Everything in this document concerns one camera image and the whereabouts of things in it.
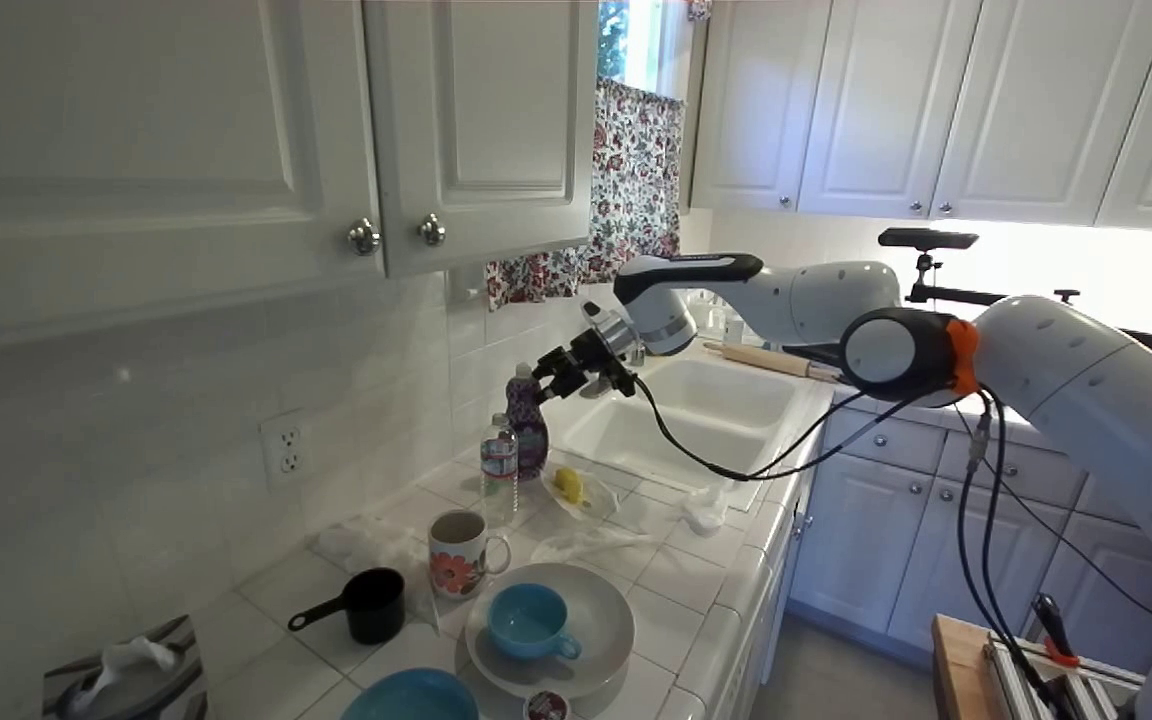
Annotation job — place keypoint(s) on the metal rails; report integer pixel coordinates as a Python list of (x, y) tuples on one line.
[(1081, 686)]

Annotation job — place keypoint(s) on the floral curtain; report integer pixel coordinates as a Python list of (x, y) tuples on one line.
[(629, 173)]

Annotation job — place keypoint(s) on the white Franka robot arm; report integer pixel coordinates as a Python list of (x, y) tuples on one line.
[(801, 302)]

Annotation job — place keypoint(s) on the clear plastic sponge bag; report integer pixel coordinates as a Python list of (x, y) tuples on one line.
[(610, 507)]

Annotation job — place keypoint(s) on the crumpled white plastic bag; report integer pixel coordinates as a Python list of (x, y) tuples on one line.
[(710, 509)]

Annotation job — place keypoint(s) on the black camera on tripod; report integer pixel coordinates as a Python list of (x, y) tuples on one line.
[(928, 239)]

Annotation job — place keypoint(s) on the white lower cabinets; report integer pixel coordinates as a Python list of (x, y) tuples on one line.
[(871, 535)]

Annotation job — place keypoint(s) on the wide white cabinet door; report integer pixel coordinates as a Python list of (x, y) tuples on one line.
[(137, 144)]

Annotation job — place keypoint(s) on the small dark jar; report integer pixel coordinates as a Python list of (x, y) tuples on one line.
[(548, 706)]

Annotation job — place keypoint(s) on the yellow sponge piece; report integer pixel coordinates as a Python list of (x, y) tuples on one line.
[(570, 487)]

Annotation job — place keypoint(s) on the white wall outlet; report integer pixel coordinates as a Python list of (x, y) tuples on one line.
[(287, 451)]

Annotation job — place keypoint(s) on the blue ceramic cup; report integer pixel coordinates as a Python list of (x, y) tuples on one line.
[(528, 626)]

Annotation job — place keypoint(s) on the window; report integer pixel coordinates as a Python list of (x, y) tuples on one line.
[(650, 43)]

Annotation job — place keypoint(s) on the silver cabinet knob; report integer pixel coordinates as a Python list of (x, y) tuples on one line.
[(428, 228), (367, 239)]

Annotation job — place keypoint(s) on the white sink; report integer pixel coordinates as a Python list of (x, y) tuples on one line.
[(722, 414)]

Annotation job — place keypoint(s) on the purple floral dish soap bottle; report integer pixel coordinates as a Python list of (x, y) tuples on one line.
[(528, 435)]

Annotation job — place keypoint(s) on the white round plate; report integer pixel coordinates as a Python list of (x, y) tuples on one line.
[(601, 626)]

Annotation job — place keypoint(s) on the black measuring cup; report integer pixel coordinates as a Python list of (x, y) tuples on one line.
[(376, 606)]

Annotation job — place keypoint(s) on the narrow white cabinet door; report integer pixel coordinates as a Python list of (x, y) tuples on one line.
[(480, 122)]

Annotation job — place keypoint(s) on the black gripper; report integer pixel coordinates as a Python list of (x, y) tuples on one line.
[(604, 360)]

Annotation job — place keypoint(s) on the blue bowl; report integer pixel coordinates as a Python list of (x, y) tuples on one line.
[(415, 697)]

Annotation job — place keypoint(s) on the floral ceramic mug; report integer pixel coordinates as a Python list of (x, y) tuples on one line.
[(456, 563)]

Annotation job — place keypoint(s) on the clear plastic water bottle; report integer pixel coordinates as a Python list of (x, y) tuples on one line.
[(498, 464)]

